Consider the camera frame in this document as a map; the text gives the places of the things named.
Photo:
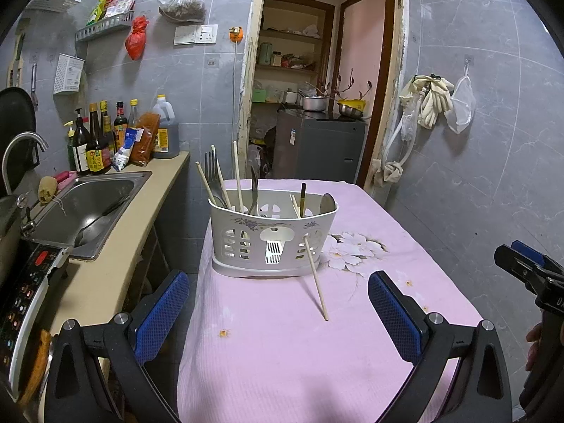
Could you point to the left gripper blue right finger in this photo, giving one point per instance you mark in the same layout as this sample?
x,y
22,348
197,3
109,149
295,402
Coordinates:
x,y
401,316

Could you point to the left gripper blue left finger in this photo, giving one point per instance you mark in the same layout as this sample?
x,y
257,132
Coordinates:
x,y
155,315

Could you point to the wooden chopstick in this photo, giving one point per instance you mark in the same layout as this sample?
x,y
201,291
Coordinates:
x,y
222,176
237,176
205,183
312,263

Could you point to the steel fork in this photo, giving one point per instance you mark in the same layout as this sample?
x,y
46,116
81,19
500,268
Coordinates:
x,y
207,166

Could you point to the steel utensil handle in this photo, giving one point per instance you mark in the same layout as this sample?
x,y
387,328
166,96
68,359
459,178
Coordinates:
x,y
254,192

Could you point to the steel spoon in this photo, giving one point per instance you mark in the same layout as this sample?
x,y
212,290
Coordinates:
x,y
327,204

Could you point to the gold handled spoon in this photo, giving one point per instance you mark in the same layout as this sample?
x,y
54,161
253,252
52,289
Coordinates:
x,y
302,201

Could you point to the beige kitchen counter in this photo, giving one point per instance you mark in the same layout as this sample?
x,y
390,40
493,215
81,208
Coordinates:
x,y
94,291

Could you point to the steel kitchen sink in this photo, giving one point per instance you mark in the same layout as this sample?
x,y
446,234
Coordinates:
x,y
84,214

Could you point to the right hand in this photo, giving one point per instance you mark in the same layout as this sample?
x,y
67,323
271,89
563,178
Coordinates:
x,y
533,337

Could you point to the pink floral table cloth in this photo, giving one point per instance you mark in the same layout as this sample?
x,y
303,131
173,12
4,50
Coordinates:
x,y
261,351

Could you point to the induction cooker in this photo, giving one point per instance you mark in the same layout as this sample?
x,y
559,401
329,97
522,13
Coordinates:
x,y
34,270

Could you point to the white plastic utensil holder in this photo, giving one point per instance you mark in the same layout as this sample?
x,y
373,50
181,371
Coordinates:
x,y
269,244

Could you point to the knotted beige rag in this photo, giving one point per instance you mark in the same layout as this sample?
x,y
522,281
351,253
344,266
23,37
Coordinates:
x,y
384,173

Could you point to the yellow sponge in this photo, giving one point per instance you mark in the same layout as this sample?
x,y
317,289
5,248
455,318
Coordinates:
x,y
47,189

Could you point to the dark soy sauce bottle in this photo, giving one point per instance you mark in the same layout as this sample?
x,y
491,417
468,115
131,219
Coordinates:
x,y
97,149

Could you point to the large oil jug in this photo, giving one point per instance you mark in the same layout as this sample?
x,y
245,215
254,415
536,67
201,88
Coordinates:
x,y
167,144

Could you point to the orange seasoning packet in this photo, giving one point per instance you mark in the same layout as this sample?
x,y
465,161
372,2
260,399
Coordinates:
x,y
147,129

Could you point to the grey cabinet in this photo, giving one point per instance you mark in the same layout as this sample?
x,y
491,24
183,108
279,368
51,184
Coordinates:
x,y
317,146

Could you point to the curved steel faucet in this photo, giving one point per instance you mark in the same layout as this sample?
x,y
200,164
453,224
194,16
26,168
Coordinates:
x,y
17,154

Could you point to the steel bowl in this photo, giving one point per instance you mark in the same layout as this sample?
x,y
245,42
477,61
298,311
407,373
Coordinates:
x,y
349,111

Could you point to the aluminium cooking pot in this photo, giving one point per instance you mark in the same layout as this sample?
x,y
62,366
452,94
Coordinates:
x,y
315,104

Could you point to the green box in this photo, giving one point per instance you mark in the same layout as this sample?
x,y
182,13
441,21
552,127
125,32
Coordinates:
x,y
259,96

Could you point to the red plastic bag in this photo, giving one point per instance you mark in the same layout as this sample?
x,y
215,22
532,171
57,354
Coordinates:
x,y
136,40

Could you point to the hanging bag of dried goods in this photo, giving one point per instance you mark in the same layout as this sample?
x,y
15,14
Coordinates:
x,y
183,11

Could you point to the wooden door frame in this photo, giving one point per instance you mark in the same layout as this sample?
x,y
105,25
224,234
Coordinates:
x,y
392,68

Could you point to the white wall box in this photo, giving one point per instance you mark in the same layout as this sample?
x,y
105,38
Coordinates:
x,y
68,74

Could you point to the white wall socket panel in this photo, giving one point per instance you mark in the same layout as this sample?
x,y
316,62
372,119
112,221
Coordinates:
x,y
195,34

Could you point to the orange wall hook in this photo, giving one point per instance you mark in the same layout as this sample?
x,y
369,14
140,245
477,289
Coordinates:
x,y
236,34

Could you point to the grey wall shelf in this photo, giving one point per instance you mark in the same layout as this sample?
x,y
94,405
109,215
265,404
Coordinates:
x,y
119,22

